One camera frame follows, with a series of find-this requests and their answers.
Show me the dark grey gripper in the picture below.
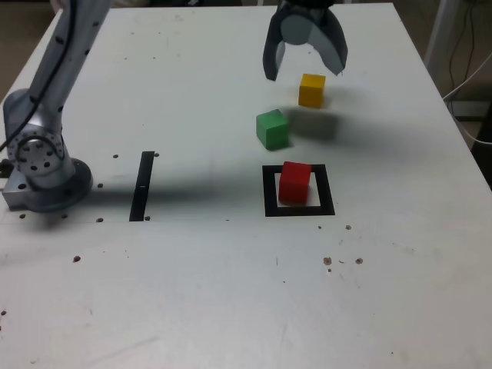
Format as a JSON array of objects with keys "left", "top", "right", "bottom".
[{"left": 262, "top": 3, "right": 350, "bottom": 81}]

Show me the yellow cube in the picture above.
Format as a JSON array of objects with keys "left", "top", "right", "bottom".
[{"left": 298, "top": 73, "right": 327, "bottom": 108}]

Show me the green cube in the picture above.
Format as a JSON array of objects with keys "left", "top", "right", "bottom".
[{"left": 255, "top": 108, "right": 290, "bottom": 151}]

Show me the red cube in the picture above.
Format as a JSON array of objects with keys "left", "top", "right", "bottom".
[{"left": 278, "top": 161, "right": 312, "bottom": 205}]

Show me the black tape square outline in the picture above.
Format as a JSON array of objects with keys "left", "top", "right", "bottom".
[{"left": 261, "top": 164, "right": 336, "bottom": 218}]

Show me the black box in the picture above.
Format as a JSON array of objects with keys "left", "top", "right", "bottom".
[{"left": 448, "top": 98, "right": 492, "bottom": 119}]

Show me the black tape strip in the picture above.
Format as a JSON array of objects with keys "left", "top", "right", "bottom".
[{"left": 128, "top": 151, "right": 155, "bottom": 223}]

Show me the white metal post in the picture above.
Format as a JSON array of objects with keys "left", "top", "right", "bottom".
[{"left": 424, "top": 0, "right": 462, "bottom": 74}]

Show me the white cable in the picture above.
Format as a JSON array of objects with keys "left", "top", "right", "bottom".
[
  {"left": 457, "top": 117, "right": 492, "bottom": 146},
  {"left": 442, "top": 50, "right": 492, "bottom": 100}
]

